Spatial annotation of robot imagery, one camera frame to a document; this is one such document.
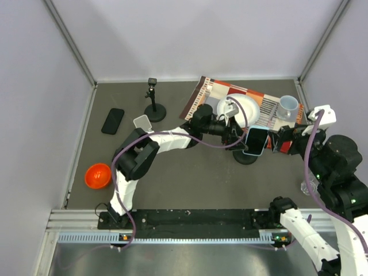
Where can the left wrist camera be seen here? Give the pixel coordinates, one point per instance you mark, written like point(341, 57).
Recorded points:
point(230, 109)

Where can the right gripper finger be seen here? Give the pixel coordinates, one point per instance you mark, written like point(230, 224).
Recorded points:
point(278, 141)
point(284, 129)

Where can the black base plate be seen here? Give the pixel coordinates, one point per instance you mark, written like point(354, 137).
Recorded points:
point(201, 223)

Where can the slotted cable duct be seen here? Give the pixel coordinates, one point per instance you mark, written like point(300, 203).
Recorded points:
point(102, 237)

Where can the orange bowl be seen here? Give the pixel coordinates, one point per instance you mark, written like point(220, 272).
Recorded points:
point(98, 176)

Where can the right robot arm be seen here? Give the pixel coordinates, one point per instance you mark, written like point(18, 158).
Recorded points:
point(341, 195)

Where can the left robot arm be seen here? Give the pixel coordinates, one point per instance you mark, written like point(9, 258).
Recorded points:
point(136, 154)

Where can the black camera stand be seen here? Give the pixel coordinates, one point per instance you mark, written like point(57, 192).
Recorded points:
point(155, 111)

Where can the white plate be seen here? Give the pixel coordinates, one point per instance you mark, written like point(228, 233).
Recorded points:
point(249, 110)

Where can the black round phone stand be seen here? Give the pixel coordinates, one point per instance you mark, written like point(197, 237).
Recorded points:
point(243, 158)

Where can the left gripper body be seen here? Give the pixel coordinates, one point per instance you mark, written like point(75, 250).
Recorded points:
point(226, 140)

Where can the light blue mug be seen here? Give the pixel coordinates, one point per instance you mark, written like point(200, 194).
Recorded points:
point(287, 109)

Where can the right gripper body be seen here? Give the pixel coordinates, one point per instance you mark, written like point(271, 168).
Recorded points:
point(299, 134)

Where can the white folding phone stand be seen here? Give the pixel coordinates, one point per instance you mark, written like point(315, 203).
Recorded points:
point(143, 122)

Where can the blue case phone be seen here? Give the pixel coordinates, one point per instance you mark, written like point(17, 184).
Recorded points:
point(256, 140)

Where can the black phone far left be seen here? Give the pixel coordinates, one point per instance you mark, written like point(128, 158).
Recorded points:
point(112, 121)

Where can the clear plastic cup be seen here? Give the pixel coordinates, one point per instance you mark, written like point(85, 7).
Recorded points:
point(304, 188)

